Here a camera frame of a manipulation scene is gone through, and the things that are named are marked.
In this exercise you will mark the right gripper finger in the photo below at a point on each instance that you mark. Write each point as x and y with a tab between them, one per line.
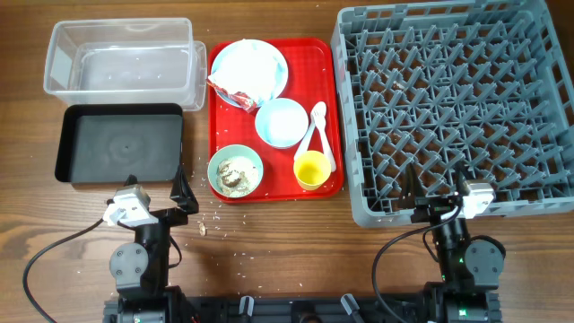
460	177
412	194

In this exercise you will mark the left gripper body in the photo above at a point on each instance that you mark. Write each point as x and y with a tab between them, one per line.
170	217

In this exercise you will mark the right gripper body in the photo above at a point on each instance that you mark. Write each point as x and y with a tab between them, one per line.
436	209

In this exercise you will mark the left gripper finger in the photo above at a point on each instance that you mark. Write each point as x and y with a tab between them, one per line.
131	180
182	194

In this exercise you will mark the food scraps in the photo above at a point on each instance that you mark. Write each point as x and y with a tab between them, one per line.
237	176

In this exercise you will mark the green bowl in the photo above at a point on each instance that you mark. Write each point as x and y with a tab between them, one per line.
227	152

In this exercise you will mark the yellow plastic cup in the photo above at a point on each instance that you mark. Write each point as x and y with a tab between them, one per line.
312	169

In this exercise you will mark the red snack wrapper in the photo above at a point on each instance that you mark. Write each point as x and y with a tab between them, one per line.
237	99

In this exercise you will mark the light blue bowl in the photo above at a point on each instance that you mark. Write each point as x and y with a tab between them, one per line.
281	123

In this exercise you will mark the light blue plate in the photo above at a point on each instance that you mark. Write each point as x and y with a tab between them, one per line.
280	67

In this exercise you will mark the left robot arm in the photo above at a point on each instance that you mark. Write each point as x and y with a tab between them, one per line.
141	268

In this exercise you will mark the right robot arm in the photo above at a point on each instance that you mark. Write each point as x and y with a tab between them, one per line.
470	266

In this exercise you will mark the grey dishwasher rack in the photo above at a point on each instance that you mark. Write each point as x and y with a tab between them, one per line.
430	85

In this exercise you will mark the black plastic tray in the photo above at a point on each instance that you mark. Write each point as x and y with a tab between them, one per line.
106	143

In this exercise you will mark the clear plastic bin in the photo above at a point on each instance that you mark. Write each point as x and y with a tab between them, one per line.
125	61

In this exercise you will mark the red serving tray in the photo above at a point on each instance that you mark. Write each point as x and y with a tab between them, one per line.
311	80

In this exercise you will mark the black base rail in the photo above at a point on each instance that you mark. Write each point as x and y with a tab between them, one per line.
347	308

